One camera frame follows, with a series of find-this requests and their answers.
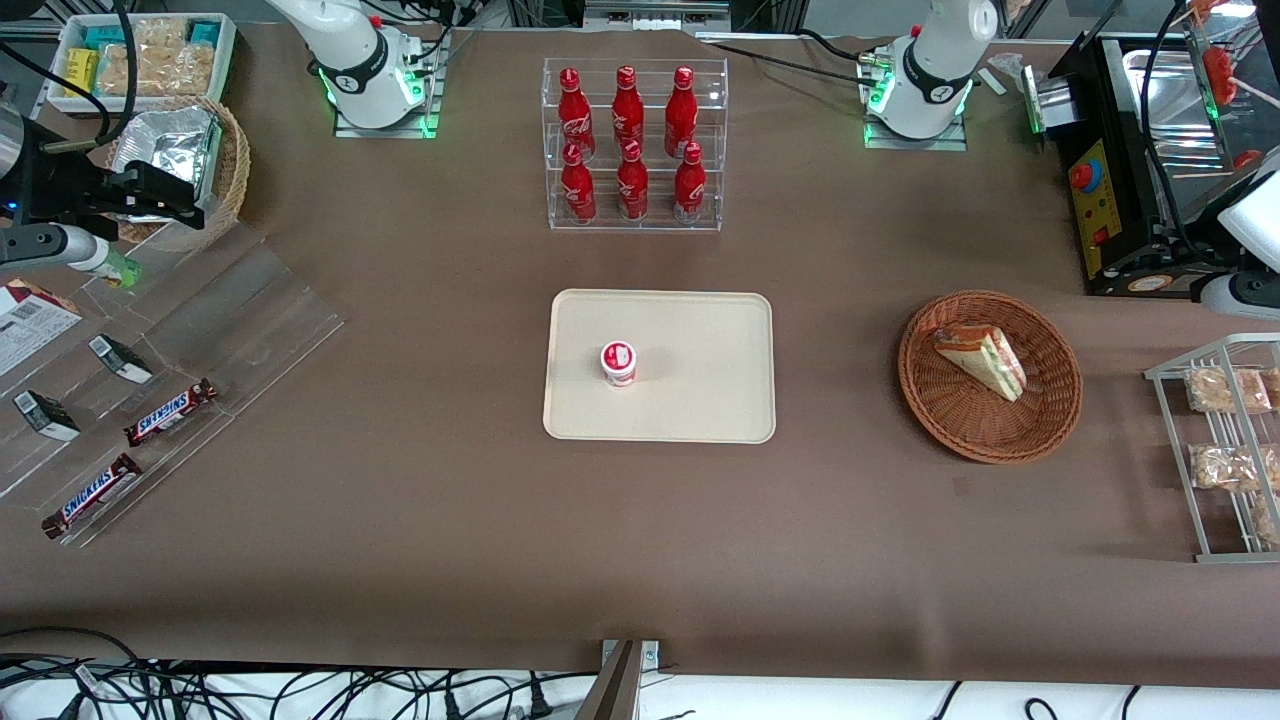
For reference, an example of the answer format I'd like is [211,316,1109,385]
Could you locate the metal table bracket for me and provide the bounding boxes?
[577,638,662,720]

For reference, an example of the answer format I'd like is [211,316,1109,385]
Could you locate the small black white box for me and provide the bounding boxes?
[88,334,155,386]
[12,389,82,443]

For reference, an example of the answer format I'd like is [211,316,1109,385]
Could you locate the clear acrylic display stand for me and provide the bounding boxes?
[0,220,349,550]

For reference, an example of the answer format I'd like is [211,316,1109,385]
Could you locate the white plastic bin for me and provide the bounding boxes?
[45,12,239,120]

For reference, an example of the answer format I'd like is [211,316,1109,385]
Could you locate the triangle sandwich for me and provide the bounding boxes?
[931,323,1029,404]

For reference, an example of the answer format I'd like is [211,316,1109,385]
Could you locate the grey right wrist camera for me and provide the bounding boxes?
[0,224,114,274]

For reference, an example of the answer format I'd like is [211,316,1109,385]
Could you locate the brown table cover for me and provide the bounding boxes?
[0,22,1280,691]

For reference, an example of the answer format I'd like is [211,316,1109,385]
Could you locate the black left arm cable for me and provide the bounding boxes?
[1140,0,1216,266]

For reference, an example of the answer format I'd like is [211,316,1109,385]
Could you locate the silver metal tray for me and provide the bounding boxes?
[1120,48,1236,181]

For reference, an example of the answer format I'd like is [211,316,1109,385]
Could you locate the brown snickers bar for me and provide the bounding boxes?
[41,453,144,541]
[123,378,220,448]

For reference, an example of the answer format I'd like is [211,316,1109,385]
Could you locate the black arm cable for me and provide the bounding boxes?
[0,0,139,153]
[1140,0,1216,266]

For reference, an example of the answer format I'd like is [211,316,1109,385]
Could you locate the black sealing machine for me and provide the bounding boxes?
[1022,30,1280,301]

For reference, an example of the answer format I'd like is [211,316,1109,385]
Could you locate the light wicker basket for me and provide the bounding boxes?
[104,95,252,252]

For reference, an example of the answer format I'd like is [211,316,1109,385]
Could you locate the clear pack of crackers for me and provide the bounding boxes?
[98,18,218,98]

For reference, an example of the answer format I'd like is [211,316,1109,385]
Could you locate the aluminium frame profile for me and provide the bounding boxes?
[580,0,733,38]

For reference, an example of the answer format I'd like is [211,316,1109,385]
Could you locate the red white yogurt cup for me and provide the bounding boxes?
[599,340,640,389]

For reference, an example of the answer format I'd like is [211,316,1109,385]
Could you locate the red white printed box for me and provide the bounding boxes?
[0,279,85,379]

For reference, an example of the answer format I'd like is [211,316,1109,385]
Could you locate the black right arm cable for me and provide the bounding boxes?
[0,0,139,153]

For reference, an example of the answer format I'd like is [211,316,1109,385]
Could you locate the red cola bottle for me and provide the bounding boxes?
[615,140,650,222]
[672,142,708,224]
[664,66,699,159]
[560,142,599,225]
[611,65,647,153]
[557,67,597,161]

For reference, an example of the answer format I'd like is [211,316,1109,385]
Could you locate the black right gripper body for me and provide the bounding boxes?
[0,140,123,227]

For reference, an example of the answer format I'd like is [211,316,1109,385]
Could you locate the beige plastic tray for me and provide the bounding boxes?
[542,288,777,445]

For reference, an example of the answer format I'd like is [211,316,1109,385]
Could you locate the grey wire rack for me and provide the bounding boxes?
[1144,333,1280,564]

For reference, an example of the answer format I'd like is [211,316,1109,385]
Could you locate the clear acrylic bottle rack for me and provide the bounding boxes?
[541,57,730,233]

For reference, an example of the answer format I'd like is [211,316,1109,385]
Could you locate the brown wicker basket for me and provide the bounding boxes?
[897,290,1084,465]

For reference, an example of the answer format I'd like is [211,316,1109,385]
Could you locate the silver foil pack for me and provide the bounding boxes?
[117,105,224,217]

